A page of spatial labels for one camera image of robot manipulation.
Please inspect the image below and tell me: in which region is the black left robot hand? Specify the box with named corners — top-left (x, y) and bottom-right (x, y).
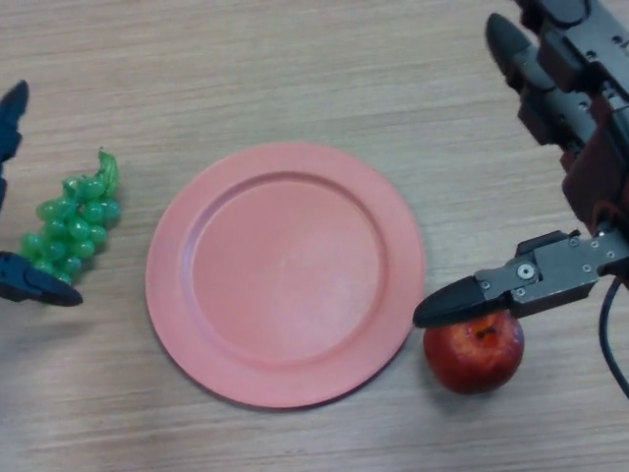
top-left (0, 80), bottom-right (84, 308)

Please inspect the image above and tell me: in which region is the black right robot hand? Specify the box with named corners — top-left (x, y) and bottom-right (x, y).
top-left (412, 0), bottom-right (629, 328)

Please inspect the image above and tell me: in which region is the green grapes bunch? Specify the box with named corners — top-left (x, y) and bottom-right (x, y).
top-left (20, 148), bottom-right (123, 286)

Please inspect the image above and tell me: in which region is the pink round plate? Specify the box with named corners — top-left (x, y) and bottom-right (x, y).
top-left (144, 142), bottom-right (427, 409)

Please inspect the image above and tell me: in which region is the red apple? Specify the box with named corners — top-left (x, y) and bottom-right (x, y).
top-left (423, 313), bottom-right (526, 395)

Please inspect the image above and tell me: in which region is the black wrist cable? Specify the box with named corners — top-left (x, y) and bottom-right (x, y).
top-left (598, 274), bottom-right (629, 402)

